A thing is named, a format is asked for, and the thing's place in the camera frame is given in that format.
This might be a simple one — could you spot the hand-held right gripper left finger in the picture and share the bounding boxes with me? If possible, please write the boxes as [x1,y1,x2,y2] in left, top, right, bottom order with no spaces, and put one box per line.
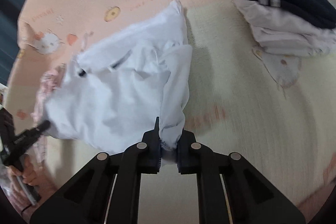
[29,116,161,224]

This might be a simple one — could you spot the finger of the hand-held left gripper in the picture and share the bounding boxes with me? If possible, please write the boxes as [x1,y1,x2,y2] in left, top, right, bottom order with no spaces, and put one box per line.
[26,120,51,139]

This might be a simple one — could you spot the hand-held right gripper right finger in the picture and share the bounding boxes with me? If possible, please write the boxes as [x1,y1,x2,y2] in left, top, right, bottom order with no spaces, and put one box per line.
[176,130,306,224]

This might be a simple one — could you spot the white shirt with navy trim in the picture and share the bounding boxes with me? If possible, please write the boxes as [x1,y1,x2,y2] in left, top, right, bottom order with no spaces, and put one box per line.
[43,0,193,168]

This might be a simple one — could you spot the person's left forearm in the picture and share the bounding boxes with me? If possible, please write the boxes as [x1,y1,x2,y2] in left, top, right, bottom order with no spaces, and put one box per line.
[0,182,36,219]

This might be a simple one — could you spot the person's left hand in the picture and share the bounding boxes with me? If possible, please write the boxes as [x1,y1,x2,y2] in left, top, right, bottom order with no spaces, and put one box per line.
[8,158,40,187]

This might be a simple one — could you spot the pink patterned garment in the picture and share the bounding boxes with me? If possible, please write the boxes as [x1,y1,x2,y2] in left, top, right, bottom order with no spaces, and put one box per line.
[31,67,69,161]

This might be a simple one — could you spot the printed cartoon cat blanket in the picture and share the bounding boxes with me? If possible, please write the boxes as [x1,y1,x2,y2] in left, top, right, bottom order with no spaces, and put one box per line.
[5,0,336,214]

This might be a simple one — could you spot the blue curtain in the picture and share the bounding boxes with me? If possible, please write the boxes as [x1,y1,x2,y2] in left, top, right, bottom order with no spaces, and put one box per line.
[0,0,63,88]

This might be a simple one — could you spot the folded white garment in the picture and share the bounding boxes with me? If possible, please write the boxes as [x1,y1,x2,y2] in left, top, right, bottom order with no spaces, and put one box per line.
[228,0,336,58]

